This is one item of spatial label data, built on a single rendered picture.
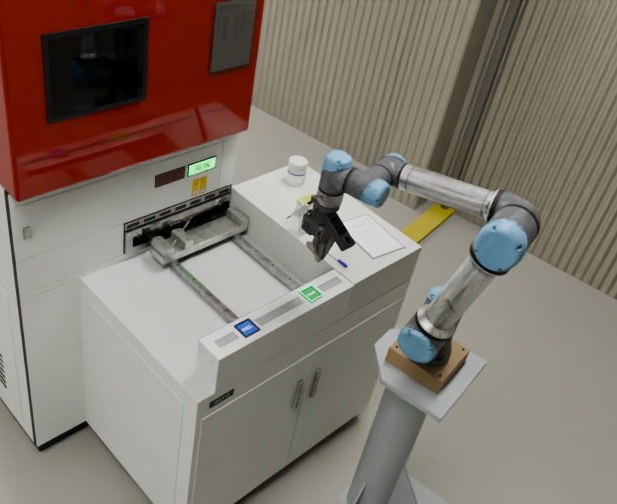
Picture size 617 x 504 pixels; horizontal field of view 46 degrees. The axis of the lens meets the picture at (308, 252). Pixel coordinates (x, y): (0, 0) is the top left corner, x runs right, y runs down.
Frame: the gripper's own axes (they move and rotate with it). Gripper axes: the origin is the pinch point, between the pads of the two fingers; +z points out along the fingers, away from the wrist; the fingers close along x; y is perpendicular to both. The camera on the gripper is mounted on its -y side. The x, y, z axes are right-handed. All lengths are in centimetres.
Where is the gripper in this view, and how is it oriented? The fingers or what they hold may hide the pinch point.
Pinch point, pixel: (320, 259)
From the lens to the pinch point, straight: 214.0
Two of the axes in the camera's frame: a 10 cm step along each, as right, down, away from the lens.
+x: -7.1, 3.4, -6.1
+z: -1.7, 7.7, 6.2
